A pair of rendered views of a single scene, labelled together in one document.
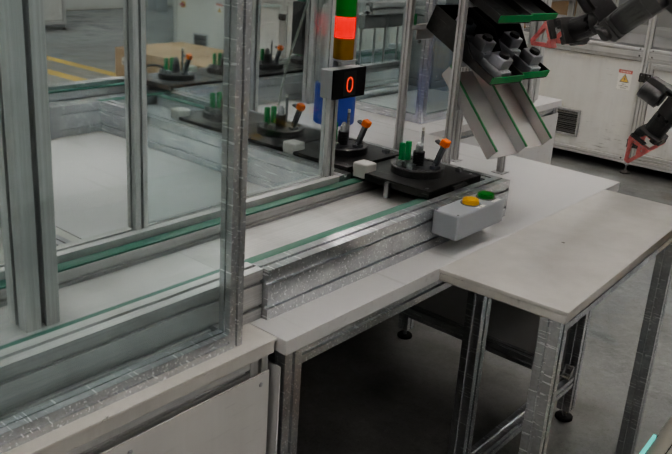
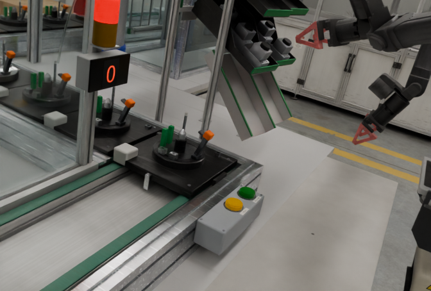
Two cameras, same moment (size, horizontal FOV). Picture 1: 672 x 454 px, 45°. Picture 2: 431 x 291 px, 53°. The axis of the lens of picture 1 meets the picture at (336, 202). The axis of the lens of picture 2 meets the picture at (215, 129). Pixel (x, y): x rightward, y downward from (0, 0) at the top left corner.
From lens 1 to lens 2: 0.99 m
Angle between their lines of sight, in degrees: 14
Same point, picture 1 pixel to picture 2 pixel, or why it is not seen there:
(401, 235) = (161, 260)
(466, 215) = (231, 227)
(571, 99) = not seen: hidden behind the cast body
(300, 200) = (48, 204)
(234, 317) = not seen: outside the picture
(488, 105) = (242, 86)
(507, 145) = (258, 125)
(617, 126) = (292, 70)
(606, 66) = (288, 32)
